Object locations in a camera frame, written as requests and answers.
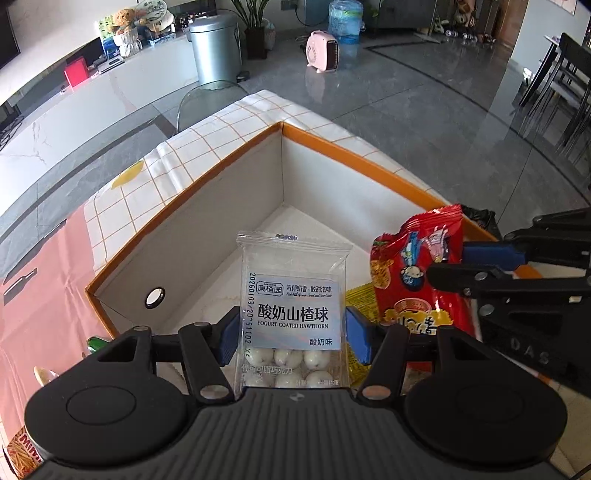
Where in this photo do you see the pink space heater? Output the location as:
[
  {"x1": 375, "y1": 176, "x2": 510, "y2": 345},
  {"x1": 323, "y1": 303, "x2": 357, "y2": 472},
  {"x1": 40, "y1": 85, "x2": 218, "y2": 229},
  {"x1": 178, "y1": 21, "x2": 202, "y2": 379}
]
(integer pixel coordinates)
[{"x1": 306, "y1": 30, "x2": 340, "y2": 73}]

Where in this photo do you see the yellow snack packet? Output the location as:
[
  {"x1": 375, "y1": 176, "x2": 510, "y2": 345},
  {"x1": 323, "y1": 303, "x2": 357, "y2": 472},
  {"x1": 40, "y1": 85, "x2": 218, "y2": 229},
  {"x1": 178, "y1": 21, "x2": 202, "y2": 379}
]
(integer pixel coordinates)
[{"x1": 344, "y1": 282, "x2": 384, "y2": 386}]

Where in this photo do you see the black plastic bag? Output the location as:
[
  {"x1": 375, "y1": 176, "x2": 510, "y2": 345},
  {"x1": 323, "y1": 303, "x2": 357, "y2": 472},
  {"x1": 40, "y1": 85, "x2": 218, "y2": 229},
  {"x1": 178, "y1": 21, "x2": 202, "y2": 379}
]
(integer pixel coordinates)
[{"x1": 462, "y1": 205, "x2": 502, "y2": 241}]

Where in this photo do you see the round paper fan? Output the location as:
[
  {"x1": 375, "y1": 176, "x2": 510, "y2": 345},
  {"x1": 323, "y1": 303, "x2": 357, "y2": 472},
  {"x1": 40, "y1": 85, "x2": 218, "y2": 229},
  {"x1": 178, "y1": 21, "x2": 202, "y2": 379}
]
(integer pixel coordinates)
[{"x1": 136, "y1": 0, "x2": 176, "y2": 28}]

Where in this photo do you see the orange cardboard box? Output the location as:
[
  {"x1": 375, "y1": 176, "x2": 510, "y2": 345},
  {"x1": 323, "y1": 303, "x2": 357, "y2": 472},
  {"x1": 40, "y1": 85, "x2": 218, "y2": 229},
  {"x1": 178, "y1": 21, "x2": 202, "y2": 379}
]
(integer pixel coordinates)
[{"x1": 84, "y1": 121, "x2": 546, "y2": 352}]

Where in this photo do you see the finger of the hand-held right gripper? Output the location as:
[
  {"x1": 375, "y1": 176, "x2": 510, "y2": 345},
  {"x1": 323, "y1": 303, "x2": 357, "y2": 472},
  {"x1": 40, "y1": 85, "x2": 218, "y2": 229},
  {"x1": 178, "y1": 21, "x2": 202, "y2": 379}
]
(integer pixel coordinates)
[
  {"x1": 462, "y1": 209, "x2": 591, "y2": 271},
  {"x1": 427, "y1": 263, "x2": 591, "y2": 308}
]

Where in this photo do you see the blue water bottle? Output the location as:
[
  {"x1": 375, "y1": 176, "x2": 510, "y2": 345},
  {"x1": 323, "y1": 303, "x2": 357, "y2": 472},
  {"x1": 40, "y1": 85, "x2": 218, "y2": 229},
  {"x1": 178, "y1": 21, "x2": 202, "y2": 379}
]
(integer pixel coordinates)
[{"x1": 328, "y1": 0, "x2": 363, "y2": 45}]

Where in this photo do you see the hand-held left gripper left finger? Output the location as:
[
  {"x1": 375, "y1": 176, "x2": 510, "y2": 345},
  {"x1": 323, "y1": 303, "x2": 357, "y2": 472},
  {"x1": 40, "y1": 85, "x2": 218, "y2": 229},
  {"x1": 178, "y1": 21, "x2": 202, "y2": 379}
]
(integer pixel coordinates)
[{"x1": 95, "y1": 308, "x2": 243, "y2": 402}]

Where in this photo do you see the black dining chair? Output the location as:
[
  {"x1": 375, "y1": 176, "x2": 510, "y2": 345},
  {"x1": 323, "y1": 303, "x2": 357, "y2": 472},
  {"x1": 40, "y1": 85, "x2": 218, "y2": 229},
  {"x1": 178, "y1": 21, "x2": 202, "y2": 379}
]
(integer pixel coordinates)
[
  {"x1": 551, "y1": 32, "x2": 591, "y2": 158},
  {"x1": 519, "y1": 33, "x2": 571, "y2": 109}
]

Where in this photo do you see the white marble tv cabinet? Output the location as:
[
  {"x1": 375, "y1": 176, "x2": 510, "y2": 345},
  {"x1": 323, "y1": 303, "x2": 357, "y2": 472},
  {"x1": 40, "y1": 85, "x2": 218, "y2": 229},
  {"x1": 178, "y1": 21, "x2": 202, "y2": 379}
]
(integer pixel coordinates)
[{"x1": 0, "y1": 23, "x2": 204, "y2": 222}]

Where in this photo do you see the red cube box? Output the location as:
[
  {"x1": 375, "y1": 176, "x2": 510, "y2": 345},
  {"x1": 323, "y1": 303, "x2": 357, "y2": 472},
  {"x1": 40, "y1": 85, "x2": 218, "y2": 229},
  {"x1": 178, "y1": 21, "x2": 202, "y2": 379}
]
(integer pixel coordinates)
[{"x1": 64, "y1": 58, "x2": 90, "y2": 87}]

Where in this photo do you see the red stick snack bag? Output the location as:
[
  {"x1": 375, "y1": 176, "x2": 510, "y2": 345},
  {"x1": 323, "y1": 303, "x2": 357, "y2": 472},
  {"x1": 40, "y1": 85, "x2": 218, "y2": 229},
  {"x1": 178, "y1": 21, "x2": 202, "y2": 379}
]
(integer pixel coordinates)
[{"x1": 0, "y1": 427, "x2": 44, "y2": 480}]

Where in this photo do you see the black television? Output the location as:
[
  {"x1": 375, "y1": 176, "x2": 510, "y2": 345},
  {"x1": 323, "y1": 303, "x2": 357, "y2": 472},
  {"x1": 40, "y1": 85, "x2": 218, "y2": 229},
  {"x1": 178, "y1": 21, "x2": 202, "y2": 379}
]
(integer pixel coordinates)
[{"x1": 0, "y1": 0, "x2": 24, "y2": 70}]

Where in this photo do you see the teddy bear bouquet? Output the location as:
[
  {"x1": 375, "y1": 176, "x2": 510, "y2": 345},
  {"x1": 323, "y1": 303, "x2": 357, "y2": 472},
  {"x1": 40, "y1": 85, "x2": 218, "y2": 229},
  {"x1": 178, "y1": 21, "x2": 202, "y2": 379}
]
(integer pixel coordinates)
[{"x1": 108, "y1": 9, "x2": 141, "y2": 58}]

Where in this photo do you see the pink table runner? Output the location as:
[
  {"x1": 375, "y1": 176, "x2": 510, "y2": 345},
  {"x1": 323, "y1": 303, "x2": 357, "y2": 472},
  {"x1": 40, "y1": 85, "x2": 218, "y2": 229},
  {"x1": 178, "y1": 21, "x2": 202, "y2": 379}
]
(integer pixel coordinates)
[{"x1": 0, "y1": 203, "x2": 116, "y2": 444}]

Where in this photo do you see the clear packet of white balls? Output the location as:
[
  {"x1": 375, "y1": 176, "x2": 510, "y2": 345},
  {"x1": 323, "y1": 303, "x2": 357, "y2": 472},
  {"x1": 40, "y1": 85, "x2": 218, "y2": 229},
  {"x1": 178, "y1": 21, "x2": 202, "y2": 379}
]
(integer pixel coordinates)
[{"x1": 235, "y1": 232, "x2": 354, "y2": 401}]

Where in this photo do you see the potted plant in black pot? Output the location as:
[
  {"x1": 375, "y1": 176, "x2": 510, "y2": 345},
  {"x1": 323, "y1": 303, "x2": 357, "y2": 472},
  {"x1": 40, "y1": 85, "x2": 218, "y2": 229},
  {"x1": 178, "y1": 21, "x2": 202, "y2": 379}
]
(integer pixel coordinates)
[{"x1": 228, "y1": 0, "x2": 278, "y2": 61}]

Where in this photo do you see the round pastry packet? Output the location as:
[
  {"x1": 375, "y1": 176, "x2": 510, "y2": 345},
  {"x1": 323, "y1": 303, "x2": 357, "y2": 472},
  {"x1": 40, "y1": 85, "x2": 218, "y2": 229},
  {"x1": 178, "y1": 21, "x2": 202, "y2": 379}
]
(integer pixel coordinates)
[{"x1": 33, "y1": 367, "x2": 61, "y2": 388}]

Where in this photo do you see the silver trash can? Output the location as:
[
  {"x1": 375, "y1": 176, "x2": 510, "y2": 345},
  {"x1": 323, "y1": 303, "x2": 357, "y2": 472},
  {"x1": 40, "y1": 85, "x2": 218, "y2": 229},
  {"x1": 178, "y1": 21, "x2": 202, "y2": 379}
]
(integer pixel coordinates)
[{"x1": 188, "y1": 13, "x2": 243, "y2": 86}]

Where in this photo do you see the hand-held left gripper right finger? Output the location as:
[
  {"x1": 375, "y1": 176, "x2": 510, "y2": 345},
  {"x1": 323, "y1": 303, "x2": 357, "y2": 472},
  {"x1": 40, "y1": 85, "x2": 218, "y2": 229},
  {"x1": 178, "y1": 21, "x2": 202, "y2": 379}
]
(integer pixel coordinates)
[{"x1": 345, "y1": 306, "x2": 492, "y2": 401}]

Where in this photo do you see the blue printed box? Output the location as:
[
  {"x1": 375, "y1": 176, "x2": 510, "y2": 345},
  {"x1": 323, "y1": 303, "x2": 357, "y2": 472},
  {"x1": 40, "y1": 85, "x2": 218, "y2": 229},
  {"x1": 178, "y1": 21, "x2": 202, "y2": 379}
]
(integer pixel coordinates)
[{"x1": 100, "y1": 36, "x2": 124, "y2": 61}]

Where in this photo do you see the clear acrylic chair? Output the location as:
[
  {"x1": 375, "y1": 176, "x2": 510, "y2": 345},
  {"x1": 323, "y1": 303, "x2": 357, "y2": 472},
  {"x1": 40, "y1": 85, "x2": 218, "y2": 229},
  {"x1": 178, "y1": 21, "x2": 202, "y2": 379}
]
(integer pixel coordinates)
[{"x1": 177, "y1": 79, "x2": 250, "y2": 134}]

